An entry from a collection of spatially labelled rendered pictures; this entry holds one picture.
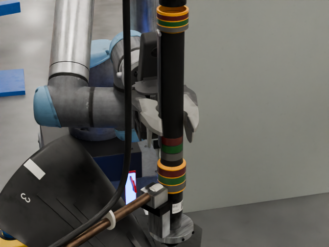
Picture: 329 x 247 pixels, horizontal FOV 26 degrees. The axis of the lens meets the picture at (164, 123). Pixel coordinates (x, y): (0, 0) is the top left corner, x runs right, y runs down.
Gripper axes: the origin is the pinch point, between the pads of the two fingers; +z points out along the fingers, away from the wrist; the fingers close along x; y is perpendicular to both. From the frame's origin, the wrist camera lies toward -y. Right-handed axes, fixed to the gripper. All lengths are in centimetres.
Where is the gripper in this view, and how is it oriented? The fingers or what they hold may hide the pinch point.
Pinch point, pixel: (176, 123)
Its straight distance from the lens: 100.3
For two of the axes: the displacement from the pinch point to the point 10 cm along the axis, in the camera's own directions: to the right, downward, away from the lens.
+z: 2.4, 4.5, -8.6
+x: -9.7, 1.1, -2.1
